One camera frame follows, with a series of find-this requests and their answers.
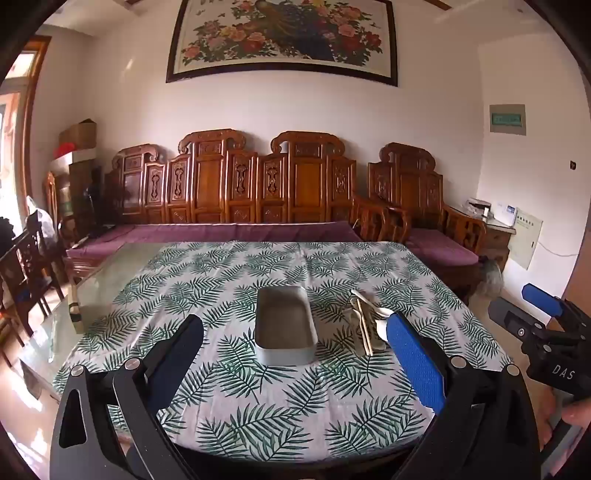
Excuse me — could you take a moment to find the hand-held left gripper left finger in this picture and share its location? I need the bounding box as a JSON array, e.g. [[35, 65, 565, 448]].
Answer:
[[50, 315, 206, 480]]

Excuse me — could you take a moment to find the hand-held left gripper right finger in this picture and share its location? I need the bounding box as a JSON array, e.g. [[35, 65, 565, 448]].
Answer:
[[385, 311, 542, 480]]

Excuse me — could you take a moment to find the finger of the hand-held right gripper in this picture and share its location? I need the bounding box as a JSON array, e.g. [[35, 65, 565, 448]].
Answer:
[[488, 298, 550, 344], [522, 283, 579, 320]]

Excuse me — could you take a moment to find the grey rectangular container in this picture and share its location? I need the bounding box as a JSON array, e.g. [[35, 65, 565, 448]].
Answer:
[[255, 285, 318, 366]]

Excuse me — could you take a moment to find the person's right hand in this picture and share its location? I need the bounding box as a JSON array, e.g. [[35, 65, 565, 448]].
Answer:
[[538, 388, 591, 455]]

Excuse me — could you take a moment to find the white plastic spoon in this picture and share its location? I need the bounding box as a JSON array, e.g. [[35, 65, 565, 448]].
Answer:
[[372, 320, 392, 352]]

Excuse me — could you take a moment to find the grey plastic bag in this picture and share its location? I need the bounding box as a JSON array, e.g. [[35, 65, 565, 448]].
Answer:
[[475, 256, 504, 301]]

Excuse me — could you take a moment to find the beige electrical panel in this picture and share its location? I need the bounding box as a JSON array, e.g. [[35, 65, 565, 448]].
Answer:
[[508, 208, 544, 271]]

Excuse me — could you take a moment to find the wooden side table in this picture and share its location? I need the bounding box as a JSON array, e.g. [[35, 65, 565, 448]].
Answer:
[[450, 203, 517, 274]]

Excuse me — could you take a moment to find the white box with blue print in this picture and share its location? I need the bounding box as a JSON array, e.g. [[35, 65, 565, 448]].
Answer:
[[492, 202, 519, 227]]

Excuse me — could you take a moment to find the purple armchair cushion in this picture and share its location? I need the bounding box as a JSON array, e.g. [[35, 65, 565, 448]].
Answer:
[[406, 227, 481, 267]]

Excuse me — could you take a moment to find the leaf-print tablecloth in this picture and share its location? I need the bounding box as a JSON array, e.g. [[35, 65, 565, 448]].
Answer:
[[52, 240, 513, 462]]

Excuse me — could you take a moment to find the purple sofa cushion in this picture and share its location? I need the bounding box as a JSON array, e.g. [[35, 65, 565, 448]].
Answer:
[[67, 220, 363, 261]]

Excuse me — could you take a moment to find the carved wooden armchair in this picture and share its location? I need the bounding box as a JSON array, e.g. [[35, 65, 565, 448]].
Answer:
[[367, 142, 488, 296]]

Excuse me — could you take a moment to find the carved wooden sofa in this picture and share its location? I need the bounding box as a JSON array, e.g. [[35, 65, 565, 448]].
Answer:
[[104, 129, 413, 259]]

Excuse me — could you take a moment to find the dark wooden dining chair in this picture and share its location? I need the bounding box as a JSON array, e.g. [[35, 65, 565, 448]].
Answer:
[[0, 222, 66, 370]]

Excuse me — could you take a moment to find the dark wooden cabinet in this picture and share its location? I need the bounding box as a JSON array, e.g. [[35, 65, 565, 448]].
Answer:
[[68, 161, 106, 237]]

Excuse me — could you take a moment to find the clear plastic bag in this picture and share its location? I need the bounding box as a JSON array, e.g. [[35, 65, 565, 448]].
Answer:
[[25, 196, 58, 246]]

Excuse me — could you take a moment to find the wooden chair with clothes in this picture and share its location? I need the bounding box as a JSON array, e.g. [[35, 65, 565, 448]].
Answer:
[[0, 216, 25, 260]]

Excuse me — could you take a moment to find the white flat box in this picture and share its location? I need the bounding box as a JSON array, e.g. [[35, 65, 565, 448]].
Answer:
[[51, 148, 98, 164]]

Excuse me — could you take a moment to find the cardboard box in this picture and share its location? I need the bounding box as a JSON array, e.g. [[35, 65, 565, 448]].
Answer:
[[59, 119, 98, 151]]

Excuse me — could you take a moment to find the framed floral peacock painting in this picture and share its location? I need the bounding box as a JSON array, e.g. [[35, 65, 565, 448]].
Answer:
[[165, 0, 399, 88]]

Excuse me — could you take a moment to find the white cable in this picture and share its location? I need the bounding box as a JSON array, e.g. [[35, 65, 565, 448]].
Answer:
[[538, 240, 579, 257]]

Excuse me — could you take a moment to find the wall box with green label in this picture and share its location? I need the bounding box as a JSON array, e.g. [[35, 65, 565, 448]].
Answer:
[[489, 104, 527, 137]]

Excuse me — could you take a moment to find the wooden door frame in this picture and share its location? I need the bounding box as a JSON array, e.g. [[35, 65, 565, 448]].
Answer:
[[13, 36, 52, 217]]

